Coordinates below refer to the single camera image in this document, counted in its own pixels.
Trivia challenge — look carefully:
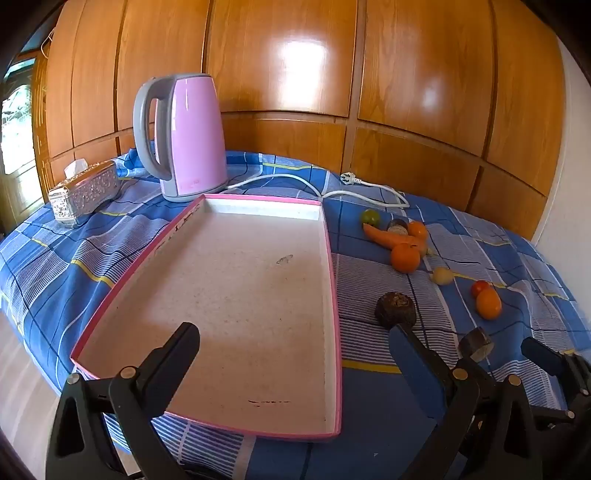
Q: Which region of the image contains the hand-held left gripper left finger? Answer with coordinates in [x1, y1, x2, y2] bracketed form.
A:
[45, 322, 201, 480]

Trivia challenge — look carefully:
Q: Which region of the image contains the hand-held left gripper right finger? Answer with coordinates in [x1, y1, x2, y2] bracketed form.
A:
[388, 323, 544, 480]

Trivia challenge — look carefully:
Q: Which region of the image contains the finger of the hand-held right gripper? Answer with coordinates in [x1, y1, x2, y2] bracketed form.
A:
[521, 337, 573, 393]

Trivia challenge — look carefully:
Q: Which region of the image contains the dark wrinkled round fruit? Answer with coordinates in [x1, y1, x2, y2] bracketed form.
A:
[374, 292, 417, 329]

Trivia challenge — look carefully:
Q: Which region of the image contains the dark eggplant piece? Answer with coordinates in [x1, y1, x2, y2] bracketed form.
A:
[459, 327, 496, 363]

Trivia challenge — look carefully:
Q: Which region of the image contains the pink shallow box tray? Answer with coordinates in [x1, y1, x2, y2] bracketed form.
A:
[70, 194, 343, 443]

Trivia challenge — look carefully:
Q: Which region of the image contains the orange carrot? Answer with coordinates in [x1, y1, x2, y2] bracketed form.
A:
[363, 223, 432, 257]

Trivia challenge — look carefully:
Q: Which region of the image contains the blue plaid bedsheet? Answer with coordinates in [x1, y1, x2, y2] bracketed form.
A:
[0, 148, 583, 480]

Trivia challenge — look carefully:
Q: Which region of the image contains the silver embossed tissue box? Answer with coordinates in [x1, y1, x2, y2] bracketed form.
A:
[48, 161, 122, 228]

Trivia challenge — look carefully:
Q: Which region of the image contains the pink electric kettle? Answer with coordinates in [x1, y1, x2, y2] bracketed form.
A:
[133, 74, 230, 204]

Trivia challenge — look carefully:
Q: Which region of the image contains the wooden door with glass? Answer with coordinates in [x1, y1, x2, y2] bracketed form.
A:
[0, 51, 49, 232]

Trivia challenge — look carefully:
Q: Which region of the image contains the wooden wardrobe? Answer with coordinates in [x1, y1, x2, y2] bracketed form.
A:
[32, 0, 568, 241]

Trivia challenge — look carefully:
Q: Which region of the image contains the white power cord with plug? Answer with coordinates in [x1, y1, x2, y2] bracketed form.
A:
[221, 172, 411, 209]

